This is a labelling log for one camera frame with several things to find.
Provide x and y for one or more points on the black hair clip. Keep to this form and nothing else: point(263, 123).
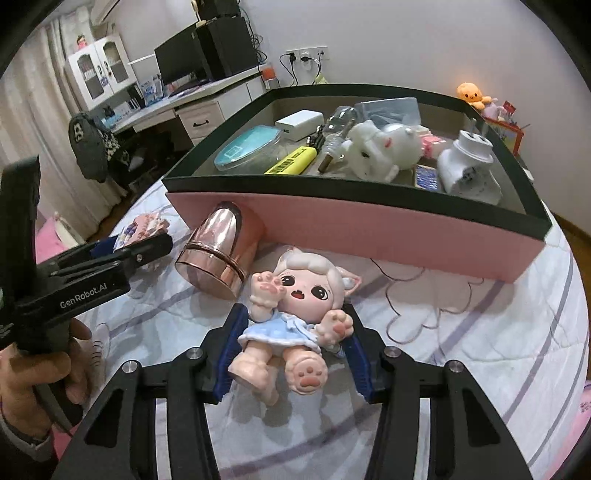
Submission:
point(316, 138)

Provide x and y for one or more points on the pastel building block donut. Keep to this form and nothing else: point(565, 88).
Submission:
point(145, 226)

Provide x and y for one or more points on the white plug adapter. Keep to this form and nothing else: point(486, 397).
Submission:
point(466, 161)

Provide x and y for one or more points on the orange plush toy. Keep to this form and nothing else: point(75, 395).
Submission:
point(472, 94)

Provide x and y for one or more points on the teal round case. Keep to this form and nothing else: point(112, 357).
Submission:
point(244, 147)

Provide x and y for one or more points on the white glass door cabinet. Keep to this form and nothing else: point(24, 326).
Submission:
point(99, 71)

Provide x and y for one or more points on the person's left forearm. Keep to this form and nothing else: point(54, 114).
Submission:
point(18, 450)

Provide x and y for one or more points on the doll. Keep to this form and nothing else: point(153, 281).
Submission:
point(300, 290)

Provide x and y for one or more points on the white plush cat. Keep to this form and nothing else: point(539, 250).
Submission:
point(374, 150)

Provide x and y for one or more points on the white charger block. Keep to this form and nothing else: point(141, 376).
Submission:
point(298, 122)

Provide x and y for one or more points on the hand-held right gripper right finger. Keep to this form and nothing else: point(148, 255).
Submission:
point(362, 369)

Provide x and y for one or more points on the clear plastic bag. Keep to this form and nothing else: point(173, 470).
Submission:
point(392, 108)

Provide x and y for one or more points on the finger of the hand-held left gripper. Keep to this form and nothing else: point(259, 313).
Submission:
point(143, 249)

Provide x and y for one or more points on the black computer tower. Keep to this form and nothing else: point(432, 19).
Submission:
point(228, 48)

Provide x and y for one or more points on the white desk with drawers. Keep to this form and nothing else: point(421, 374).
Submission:
point(203, 117)

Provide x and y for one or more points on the pink blanket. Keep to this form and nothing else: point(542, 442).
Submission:
point(51, 242)

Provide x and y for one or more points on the red frame stand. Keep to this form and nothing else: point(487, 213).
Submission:
point(511, 124)

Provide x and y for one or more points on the blue white packet row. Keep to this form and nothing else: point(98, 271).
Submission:
point(151, 91)

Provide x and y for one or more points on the beige curtain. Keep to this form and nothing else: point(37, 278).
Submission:
point(25, 120)

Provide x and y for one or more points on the rose gold metal cup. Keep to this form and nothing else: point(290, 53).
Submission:
point(217, 240)

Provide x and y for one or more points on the cream bed post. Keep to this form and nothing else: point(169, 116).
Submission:
point(67, 228)

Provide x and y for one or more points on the black office chair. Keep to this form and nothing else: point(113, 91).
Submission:
point(134, 161)

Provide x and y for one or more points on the yellow highlighter pen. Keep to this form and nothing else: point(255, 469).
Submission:
point(291, 161)

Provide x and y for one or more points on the white wall outlet strip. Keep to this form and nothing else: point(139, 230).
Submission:
point(307, 53)

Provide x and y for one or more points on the bottle with orange cap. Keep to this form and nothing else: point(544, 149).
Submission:
point(270, 78)

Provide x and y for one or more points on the black computer monitor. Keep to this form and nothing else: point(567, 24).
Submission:
point(180, 57)

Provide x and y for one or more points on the pink box with black rim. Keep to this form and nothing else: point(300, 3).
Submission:
point(369, 226)

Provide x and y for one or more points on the yellow snack bag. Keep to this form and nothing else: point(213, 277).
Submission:
point(321, 80)

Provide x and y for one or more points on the small pink block figure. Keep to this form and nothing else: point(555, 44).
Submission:
point(431, 141)

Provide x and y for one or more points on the white striped quilt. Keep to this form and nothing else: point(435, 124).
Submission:
point(485, 332)

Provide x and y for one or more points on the small blue card box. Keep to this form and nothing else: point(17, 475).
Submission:
point(425, 177)

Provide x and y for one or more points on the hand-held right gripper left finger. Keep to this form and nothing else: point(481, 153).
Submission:
point(228, 364)

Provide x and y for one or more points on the person's left hand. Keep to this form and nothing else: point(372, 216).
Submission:
point(27, 383)

